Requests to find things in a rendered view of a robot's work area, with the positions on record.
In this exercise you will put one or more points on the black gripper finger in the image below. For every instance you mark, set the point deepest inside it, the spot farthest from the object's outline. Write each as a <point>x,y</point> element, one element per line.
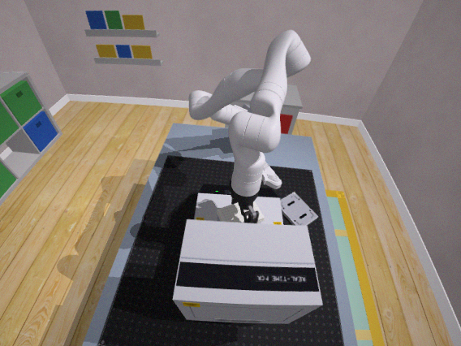
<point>233,201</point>
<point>252,214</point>

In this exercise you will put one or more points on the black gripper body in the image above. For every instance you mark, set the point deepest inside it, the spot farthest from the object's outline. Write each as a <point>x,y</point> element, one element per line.
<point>247,201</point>

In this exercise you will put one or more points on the white real-time pcr machine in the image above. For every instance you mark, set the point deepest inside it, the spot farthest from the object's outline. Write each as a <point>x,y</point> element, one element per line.
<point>245,272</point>

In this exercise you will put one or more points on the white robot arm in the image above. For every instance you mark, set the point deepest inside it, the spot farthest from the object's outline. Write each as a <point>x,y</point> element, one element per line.
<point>250,134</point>

